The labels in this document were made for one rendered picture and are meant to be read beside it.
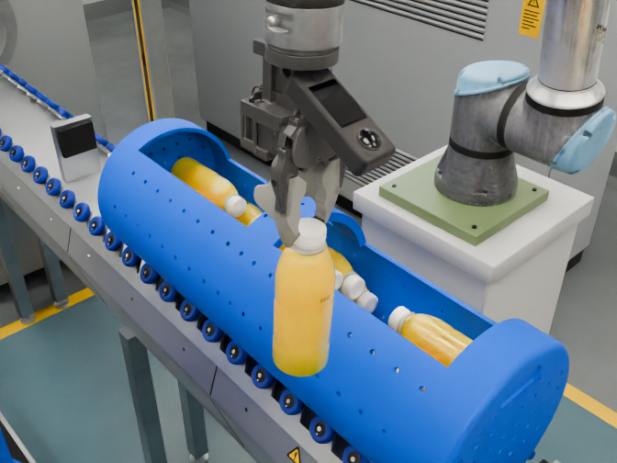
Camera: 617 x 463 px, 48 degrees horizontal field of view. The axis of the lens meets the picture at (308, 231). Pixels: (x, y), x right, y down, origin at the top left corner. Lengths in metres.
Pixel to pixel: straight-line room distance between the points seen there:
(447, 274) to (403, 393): 0.41
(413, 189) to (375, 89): 1.66
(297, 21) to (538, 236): 0.74
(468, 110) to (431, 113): 1.55
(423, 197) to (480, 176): 0.11
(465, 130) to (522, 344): 0.46
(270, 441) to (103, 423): 1.31
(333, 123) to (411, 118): 2.20
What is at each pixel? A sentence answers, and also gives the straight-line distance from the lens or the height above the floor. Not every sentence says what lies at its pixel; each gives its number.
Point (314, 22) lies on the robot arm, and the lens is 0.65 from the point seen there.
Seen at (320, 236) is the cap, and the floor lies 1.41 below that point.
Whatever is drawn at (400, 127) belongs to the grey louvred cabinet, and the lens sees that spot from 2.90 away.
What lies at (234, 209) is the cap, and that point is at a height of 1.11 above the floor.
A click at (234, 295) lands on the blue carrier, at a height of 1.14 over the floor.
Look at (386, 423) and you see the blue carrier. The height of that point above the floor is 1.14.
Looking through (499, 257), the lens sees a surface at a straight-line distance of 1.19.
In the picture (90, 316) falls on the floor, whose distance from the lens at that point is 2.90.
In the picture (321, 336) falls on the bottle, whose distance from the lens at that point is 0.82.
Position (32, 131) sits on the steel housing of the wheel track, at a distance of 2.19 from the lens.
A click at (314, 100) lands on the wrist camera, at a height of 1.57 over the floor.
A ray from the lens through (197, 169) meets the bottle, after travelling 1.44.
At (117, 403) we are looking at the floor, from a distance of 2.54.
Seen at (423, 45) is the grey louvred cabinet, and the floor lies 0.93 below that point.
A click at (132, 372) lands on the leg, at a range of 1.91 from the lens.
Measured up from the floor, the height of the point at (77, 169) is 0.95.
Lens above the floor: 1.84
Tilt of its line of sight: 35 degrees down
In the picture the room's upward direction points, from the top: straight up
